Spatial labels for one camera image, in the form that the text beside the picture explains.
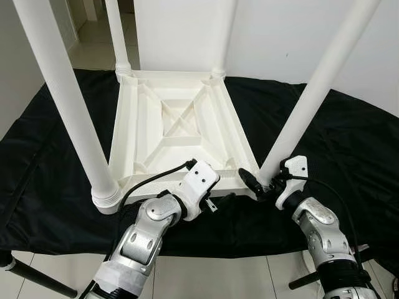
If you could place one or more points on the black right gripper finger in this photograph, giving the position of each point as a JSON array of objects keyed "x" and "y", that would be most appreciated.
[{"x": 251, "y": 180}]

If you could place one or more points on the white plastic table top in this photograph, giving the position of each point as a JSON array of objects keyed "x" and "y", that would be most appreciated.
[{"x": 143, "y": 149}]

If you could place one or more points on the white plastic table leg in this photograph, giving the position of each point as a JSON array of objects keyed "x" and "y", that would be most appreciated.
[
  {"x": 68, "y": 106},
  {"x": 224, "y": 37},
  {"x": 117, "y": 37},
  {"x": 318, "y": 87}
]

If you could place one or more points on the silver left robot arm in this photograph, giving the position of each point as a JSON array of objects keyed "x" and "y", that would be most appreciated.
[{"x": 149, "y": 237}]

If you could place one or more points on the black metal table leg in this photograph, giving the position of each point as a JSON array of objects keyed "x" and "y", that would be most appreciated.
[
  {"x": 43, "y": 280},
  {"x": 305, "y": 281}
]

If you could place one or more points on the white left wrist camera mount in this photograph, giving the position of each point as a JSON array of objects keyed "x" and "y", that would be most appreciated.
[{"x": 199, "y": 184}]

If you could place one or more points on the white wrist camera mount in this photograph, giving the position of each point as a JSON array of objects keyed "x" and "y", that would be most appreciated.
[
  {"x": 199, "y": 184},
  {"x": 296, "y": 168}
]

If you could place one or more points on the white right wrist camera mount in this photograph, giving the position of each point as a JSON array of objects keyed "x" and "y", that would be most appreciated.
[{"x": 296, "y": 168}]

